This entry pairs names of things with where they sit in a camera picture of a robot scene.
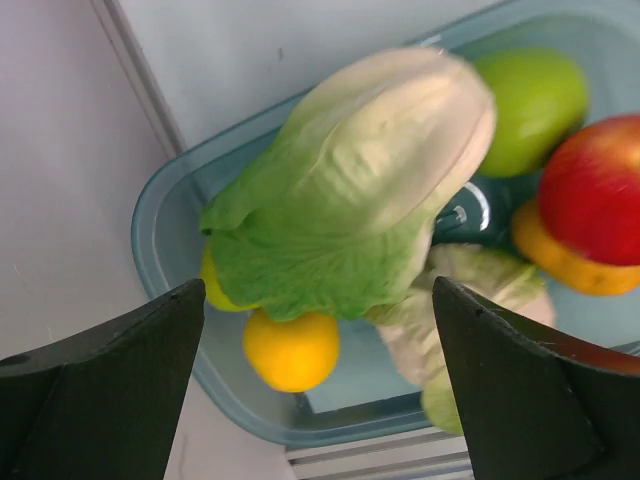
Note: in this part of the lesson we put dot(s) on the green apple toy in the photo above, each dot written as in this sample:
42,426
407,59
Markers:
541,96

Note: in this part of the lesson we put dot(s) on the yellow lemon toy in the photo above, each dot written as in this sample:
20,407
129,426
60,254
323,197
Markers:
214,294
292,356

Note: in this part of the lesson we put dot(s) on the aluminium frame rail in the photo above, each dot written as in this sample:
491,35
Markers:
427,453

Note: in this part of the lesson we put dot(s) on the red apple toy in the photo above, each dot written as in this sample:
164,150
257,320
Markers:
588,194

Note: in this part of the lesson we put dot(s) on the green lettuce toy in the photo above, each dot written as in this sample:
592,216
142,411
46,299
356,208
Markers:
337,214

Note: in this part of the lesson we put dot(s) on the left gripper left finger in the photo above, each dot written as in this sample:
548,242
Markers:
103,403

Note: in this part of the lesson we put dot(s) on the white cauliflower toy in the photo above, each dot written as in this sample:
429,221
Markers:
409,331

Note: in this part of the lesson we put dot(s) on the orange fruit toy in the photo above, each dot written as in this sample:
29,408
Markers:
531,239

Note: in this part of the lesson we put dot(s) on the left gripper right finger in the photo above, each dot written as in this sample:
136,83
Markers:
536,403

